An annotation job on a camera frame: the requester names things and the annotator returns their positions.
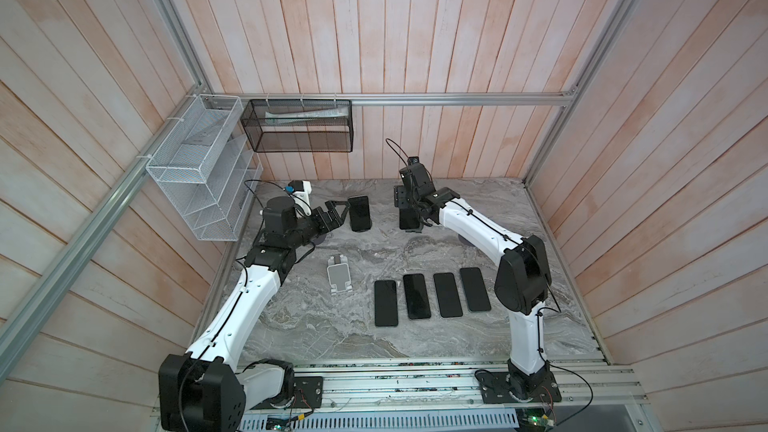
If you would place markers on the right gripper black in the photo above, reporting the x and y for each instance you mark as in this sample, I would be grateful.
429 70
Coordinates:
399 196

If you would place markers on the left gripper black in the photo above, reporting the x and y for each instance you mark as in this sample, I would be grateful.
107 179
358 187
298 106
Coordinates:
336 221

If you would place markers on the blue phone reflective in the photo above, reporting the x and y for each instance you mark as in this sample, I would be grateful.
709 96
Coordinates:
410 220

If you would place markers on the purple phone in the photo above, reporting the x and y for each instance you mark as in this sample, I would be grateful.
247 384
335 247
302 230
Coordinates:
416 295

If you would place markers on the black phone round stand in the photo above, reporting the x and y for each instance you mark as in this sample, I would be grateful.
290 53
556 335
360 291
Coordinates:
475 290

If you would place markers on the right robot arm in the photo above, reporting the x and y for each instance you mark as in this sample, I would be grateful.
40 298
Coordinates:
523 276

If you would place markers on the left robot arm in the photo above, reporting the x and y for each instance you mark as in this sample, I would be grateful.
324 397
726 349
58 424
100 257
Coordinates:
204 389

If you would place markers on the black wire mesh basket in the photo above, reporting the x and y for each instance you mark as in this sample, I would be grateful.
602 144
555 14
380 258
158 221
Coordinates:
299 125

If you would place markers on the white wire mesh shelf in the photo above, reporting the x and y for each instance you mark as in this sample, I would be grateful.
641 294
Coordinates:
202 165

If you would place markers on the aluminium rail frame front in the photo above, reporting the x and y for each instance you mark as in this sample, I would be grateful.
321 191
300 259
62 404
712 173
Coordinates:
443 395

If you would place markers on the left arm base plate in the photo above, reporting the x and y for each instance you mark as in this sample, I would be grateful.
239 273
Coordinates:
306 392

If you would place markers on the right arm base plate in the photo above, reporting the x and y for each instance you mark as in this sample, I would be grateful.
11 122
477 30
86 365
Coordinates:
498 387

